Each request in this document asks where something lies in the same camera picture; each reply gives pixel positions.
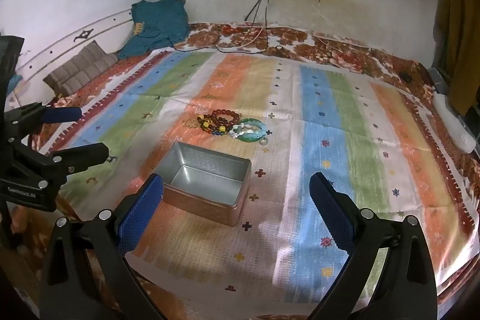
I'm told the white rolled cloth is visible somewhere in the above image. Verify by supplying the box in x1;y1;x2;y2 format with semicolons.
431;93;477;155

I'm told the striped colourful blanket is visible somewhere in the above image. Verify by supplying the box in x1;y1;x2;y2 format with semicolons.
35;49;480;320

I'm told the teal garment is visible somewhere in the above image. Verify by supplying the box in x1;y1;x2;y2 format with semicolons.
117;0;191;60

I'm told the silver metal tin box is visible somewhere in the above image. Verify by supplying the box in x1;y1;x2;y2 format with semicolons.
154;141;253;228

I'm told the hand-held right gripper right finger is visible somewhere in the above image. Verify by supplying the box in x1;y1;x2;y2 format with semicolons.
307;172;439;320

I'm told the green jade bangle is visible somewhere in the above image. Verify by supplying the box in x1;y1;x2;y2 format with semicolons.
236;121;269;145

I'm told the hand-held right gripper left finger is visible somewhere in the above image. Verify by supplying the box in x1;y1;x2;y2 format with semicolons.
39;173;167;320

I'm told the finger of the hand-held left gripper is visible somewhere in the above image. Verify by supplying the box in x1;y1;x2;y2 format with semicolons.
3;102;83;143
9;142;110;190

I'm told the white cable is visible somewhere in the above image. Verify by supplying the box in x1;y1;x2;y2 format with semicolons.
221;25;265;49

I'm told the white bead bracelet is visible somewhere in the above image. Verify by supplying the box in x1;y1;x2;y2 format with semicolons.
229;119;263;139

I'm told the yellow hanging garment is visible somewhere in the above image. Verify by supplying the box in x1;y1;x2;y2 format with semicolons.
435;0;480;118

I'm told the dark red bead bracelet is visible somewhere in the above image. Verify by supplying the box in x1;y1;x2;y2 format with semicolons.
209;109;242;124

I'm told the striped folded cloth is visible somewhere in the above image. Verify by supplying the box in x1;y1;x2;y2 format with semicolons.
42;40;120;96

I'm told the amber and yellow bead bracelet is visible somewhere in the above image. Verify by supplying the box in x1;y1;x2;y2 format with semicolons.
197;113;229;135

